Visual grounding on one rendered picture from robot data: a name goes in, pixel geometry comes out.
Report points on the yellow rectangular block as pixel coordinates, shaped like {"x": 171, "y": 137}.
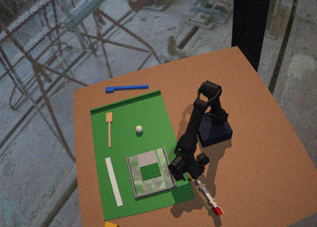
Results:
{"x": 111, "y": 225}

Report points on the blue l-shaped bar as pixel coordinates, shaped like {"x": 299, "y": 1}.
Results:
{"x": 111, "y": 89}

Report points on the white flat bar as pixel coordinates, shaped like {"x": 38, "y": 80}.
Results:
{"x": 113, "y": 182}

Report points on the green mat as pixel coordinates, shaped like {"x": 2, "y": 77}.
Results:
{"x": 151, "y": 114}

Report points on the white golf ball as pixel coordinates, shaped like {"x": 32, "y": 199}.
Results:
{"x": 138, "y": 129}

